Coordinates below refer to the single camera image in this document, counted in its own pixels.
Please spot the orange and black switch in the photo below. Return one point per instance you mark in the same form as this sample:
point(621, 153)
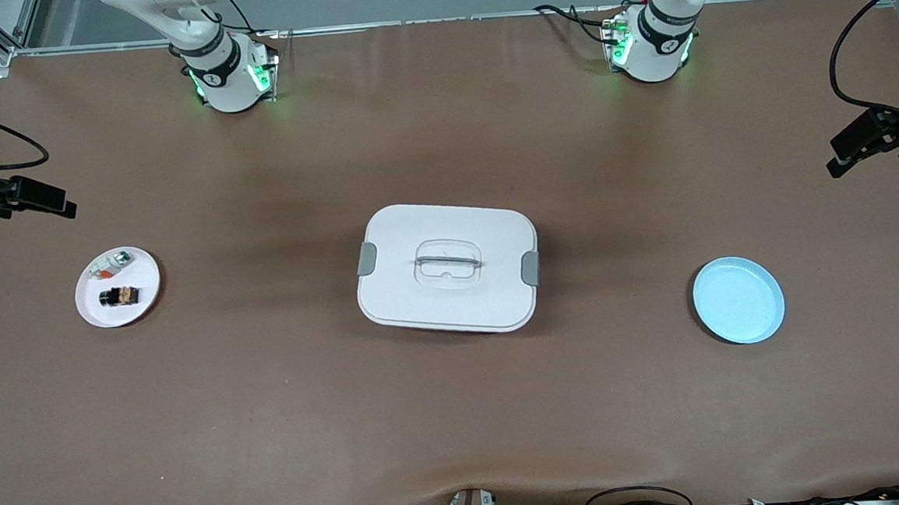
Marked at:
point(120, 296)

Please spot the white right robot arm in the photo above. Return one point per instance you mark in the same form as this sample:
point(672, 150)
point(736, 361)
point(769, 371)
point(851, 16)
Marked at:
point(224, 83)

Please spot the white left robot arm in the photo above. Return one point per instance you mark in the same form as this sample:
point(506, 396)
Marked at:
point(659, 44)

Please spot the pink round plate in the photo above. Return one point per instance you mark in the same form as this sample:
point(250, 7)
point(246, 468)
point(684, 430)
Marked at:
point(129, 315)

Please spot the light blue round plate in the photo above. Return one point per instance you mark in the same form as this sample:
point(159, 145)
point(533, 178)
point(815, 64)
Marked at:
point(737, 301)

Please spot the white lidded plastic box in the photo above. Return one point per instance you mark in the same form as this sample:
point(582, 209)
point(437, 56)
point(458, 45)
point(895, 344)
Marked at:
point(452, 299)

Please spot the brown table mat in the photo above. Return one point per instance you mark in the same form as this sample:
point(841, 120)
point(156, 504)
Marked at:
point(459, 408)

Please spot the green push button switch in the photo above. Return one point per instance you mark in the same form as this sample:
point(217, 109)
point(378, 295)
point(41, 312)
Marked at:
point(111, 265)

